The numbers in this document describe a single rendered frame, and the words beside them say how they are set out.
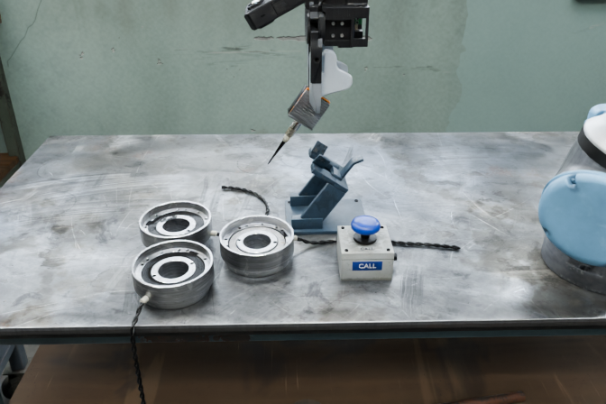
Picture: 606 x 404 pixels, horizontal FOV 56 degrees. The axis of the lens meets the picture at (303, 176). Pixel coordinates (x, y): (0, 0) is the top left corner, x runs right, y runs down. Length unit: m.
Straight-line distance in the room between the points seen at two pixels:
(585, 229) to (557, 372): 0.47
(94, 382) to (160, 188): 0.34
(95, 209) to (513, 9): 1.90
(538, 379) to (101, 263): 0.72
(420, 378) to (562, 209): 0.46
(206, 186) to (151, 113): 1.49
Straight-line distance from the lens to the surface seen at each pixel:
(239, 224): 0.85
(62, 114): 2.61
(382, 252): 0.77
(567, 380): 1.09
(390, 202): 0.97
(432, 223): 0.93
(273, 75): 2.38
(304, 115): 0.83
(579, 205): 0.65
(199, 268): 0.77
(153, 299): 0.74
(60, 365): 1.10
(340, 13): 0.77
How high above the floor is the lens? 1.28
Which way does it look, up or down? 27 degrees down
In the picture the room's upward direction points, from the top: straight up
